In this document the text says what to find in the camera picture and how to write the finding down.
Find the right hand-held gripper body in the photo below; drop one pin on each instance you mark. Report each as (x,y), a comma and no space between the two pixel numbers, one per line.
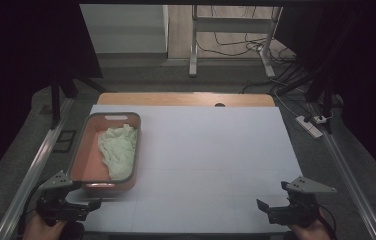
(296,208)

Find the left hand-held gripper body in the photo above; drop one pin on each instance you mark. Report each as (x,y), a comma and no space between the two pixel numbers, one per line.
(57,208)

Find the pink plastic basin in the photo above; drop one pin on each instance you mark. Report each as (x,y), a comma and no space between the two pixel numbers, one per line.
(87,160)

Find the light green cloth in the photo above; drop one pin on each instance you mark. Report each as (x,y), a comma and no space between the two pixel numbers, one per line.
(119,151)

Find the person's left hand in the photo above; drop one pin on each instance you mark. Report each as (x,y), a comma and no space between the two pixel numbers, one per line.
(42,230)

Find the person's right hand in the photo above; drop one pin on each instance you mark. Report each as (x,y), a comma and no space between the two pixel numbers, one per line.
(311,231)

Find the white table mat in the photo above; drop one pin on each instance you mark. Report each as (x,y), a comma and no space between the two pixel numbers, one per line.
(216,160)

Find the white power strip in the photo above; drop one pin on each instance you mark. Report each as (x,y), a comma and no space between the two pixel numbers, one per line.
(308,126)

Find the white plug adapter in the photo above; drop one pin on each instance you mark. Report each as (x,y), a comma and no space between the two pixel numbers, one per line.
(322,118)

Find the black metal stand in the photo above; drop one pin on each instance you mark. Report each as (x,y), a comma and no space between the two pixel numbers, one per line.
(56,100)

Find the black curtain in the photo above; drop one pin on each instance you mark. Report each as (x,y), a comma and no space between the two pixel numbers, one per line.
(359,66)
(19,66)

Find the white cabinet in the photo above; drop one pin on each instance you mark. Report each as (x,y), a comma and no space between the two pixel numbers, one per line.
(126,30)

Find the aluminium rail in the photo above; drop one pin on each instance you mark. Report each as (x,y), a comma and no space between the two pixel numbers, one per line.
(349,176)
(32,173)

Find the white desk frame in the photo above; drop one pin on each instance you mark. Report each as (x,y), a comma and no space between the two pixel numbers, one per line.
(232,25)

